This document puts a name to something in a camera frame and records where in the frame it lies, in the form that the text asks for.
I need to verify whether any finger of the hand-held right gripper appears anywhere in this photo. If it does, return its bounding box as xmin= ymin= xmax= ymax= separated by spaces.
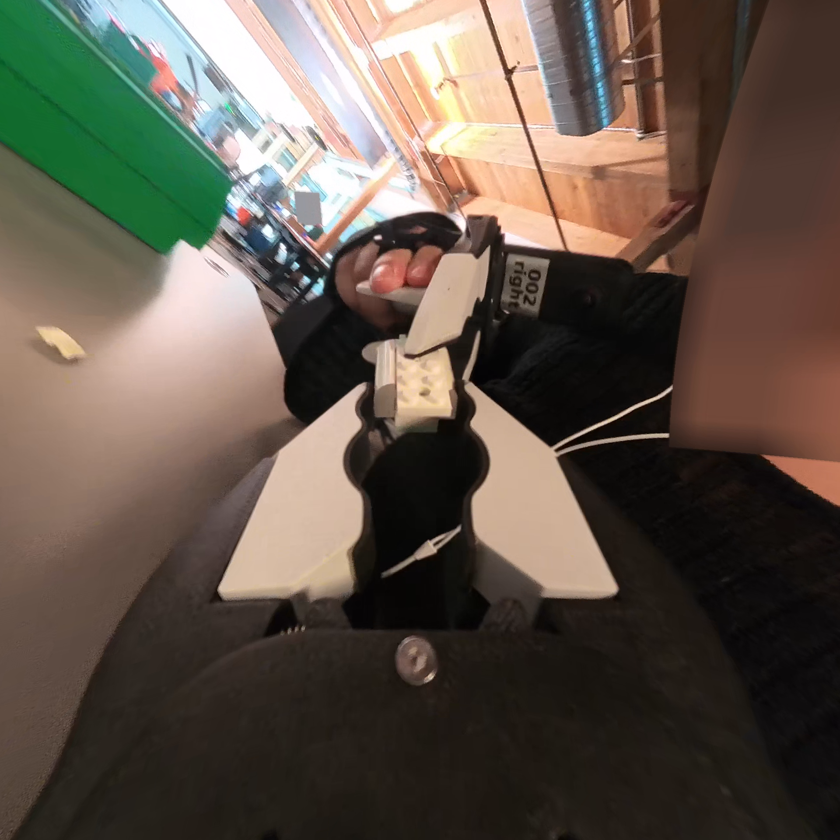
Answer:
xmin=461 ymin=315 xmax=488 ymax=383
xmin=403 ymin=252 xmax=491 ymax=358

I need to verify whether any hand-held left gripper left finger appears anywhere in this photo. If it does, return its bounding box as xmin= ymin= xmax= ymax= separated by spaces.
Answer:
xmin=217 ymin=384 xmax=366 ymax=601

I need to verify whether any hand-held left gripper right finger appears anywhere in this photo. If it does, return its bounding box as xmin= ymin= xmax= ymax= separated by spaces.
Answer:
xmin=462 ymin=384 xmax=619 ymax=601

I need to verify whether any white toy brick assembly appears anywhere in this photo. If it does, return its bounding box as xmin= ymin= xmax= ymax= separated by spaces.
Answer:
xmin=374 ymin=338 xmax=459 ymax=434

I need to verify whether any small white curved toy brick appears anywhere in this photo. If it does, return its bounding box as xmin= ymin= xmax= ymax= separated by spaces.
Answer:
xmin=36 ymin=326 xmax=88 ymax=363

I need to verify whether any green plastic bin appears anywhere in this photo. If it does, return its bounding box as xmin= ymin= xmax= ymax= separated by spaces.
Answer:
xmin=0 ymin=0 xmax=234 ymax=256

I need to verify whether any person's right hand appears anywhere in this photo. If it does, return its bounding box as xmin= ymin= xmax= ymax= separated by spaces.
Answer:
xmin=354 ymin=246 xmax=442 ymax=329

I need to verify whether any person's torso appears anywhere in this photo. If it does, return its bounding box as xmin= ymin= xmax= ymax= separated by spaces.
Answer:
xmin=472 ymin=269 xmax=840 ymax=840

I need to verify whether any white cable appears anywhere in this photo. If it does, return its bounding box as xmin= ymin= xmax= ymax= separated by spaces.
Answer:
xmin=381 ymin=386 xmax=673 ymax=578

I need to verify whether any silver ventilation duct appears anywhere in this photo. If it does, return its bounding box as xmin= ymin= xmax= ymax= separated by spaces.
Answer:
xmin=521 ymin=0 xmax=626 ymax=137

